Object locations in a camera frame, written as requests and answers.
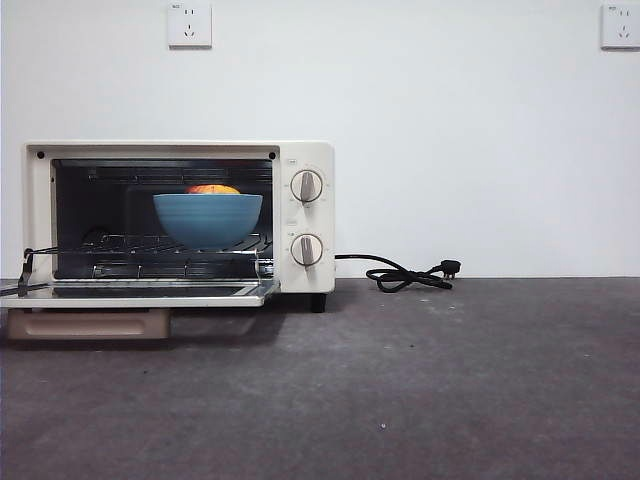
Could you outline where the cream toaster oven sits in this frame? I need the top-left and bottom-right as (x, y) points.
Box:
(22, 139), (336, 314)

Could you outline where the black power cable with plug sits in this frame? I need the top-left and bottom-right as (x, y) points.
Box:
(333, 253), (462, 294)

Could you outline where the oven knob under small label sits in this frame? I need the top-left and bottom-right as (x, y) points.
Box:
(289, 168), (324, 205)

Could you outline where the white wall socket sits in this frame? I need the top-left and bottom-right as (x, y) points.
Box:
(167, 2), (213, 50)
(599, 3), (640, 51)

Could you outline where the metal wire oven rack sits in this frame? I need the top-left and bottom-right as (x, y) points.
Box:
(27, 230), (276, 257)

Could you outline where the oven knob near power cable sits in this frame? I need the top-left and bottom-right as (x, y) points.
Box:
(289, 232), (324, 268)

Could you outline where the blue bowl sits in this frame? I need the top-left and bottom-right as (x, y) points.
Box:
(152, 193), (264, 250)

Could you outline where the red yellow apple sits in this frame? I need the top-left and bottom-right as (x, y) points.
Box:
(185, 183), (242, 196)

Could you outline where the glass oven door with handle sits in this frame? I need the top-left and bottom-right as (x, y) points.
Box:
(0, 277), (281, 341)

